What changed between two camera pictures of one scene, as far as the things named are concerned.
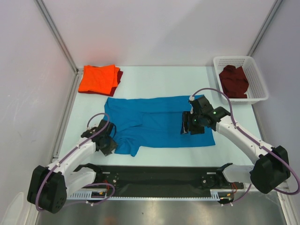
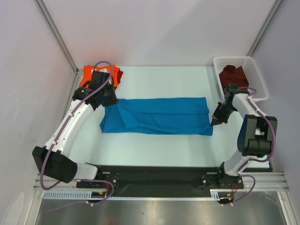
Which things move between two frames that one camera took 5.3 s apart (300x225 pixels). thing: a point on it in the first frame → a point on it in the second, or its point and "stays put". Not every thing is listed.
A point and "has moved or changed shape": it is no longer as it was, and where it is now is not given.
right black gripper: (186, 123) → (221, 112)
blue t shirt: (152, 122) has moved or changed shape
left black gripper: (112, 145) → (113, 99)
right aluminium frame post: (264, 28) stays put
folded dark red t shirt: (111, 93) stays put
